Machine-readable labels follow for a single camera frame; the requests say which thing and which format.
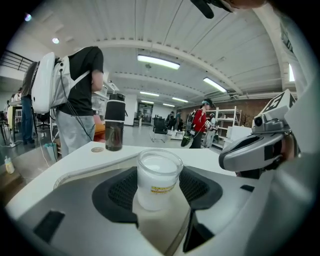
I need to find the person's right forearm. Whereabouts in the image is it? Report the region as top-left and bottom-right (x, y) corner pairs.
(249, 82), (320, 256)

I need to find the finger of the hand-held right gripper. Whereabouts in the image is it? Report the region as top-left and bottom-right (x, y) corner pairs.
(218, 133), (285, 180)

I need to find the black metal railing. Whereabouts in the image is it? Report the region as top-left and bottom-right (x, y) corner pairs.
(0, 49), (34, 74)

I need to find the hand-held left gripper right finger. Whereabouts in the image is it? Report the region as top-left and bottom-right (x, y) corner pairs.
(172, 165), (275, 256)

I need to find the white cabinet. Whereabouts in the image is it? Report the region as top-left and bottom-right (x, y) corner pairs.
(223, 125), (253, 151)

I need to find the white storage shelf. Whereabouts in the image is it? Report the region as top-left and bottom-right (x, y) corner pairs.
(214, 105), (244, 141)

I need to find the black head-worn camera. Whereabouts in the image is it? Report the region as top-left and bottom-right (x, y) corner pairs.
(189, 0), (235, 20)

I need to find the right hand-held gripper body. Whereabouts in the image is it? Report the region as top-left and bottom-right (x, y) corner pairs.
(251, 89), (300, 171)

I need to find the green and black bag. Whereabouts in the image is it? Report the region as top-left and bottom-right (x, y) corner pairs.
(180, 131), (193, 148)

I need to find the white backpack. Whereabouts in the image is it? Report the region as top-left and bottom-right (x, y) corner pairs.
(30, 51), (91, 115)

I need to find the small pale yellow bottle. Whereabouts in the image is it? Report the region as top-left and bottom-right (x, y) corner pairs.
(4, 155), (16, 175)

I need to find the translucent white cup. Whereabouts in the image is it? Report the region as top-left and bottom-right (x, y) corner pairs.
(136, 148), (184, 212)

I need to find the orange box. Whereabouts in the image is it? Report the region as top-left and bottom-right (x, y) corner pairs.
(93, 121), (107, 144)

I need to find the black water bottle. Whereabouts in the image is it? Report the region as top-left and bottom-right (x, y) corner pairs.
(104, 92), (126, 152)

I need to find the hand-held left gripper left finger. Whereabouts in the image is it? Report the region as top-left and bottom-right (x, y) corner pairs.
(6, 164), (166, 256)

